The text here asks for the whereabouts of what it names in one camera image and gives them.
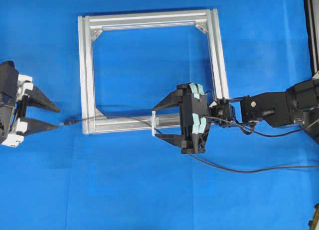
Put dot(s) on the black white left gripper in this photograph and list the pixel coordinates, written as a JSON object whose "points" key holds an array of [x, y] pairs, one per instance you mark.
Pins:
{"points": [[13, 87]]}

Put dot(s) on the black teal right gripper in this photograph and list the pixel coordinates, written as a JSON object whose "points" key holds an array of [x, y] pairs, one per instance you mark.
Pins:
{"points": [[193, 110]]}

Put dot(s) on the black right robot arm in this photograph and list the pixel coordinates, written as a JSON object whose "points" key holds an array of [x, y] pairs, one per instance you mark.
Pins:
{"points": [[298, 105]]}

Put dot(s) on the white zip tie loop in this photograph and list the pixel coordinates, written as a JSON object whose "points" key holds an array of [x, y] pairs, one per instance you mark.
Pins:
{"points": [[154, 123]]}

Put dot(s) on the black metal stand right edge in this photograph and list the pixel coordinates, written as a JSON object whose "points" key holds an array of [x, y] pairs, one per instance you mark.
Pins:
{"points": [[312, 22]]}

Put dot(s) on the silver aluminium extrusion frame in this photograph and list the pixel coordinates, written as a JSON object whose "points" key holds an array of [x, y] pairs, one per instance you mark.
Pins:
{"points": [[90, 27]]}

